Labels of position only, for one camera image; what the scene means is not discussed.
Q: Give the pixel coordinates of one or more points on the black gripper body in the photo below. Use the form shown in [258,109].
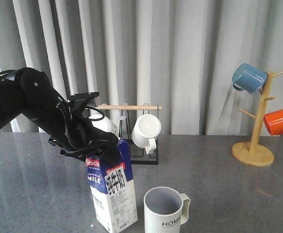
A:
[75,131]

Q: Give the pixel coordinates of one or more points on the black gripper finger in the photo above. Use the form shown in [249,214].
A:
[80,154]
[107,146]

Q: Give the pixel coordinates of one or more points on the blue white milk carton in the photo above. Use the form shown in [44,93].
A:
[112,188]

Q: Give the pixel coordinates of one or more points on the grey HOME mug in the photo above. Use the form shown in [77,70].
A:
[165,210]

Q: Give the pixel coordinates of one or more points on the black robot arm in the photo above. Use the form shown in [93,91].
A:
[29,92]

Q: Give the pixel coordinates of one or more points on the smooth white mug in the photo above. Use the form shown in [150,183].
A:
[103,123]

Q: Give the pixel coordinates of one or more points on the ribbed white mug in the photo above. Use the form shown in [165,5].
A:
[146,130]

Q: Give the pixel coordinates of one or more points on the grey curtain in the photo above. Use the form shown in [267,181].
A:
[179,54]

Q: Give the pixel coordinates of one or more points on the wooden mug tree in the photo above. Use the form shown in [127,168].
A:
[252,153]

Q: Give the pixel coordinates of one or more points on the blue mug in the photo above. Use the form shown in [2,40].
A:
[248,78]

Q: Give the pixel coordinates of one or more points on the orange mug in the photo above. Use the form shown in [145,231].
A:
[274,122]

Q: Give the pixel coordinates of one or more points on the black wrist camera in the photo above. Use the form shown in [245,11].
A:
[79,102]

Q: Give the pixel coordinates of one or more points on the black wire mug rack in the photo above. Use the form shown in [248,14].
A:
[127,119]

